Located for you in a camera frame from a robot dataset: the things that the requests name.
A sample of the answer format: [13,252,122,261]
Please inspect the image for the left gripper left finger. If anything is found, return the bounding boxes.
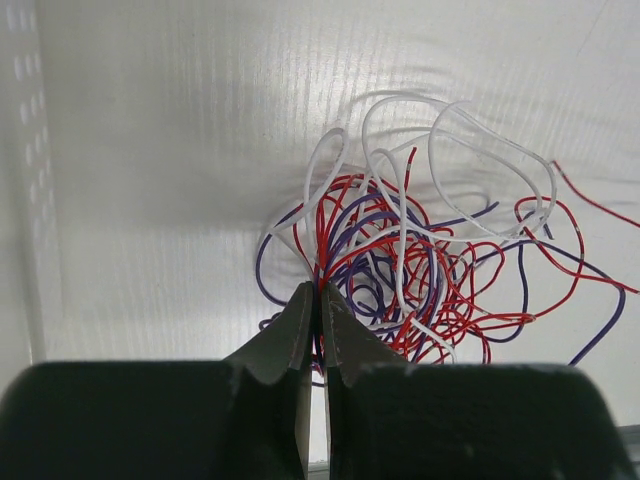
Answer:
[1,282,314,479]

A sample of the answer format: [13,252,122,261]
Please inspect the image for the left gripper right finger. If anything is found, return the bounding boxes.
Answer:
[321,285,636,479]

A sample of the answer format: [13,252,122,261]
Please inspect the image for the red purple white wires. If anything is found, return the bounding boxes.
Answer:
[255,90,640,389]

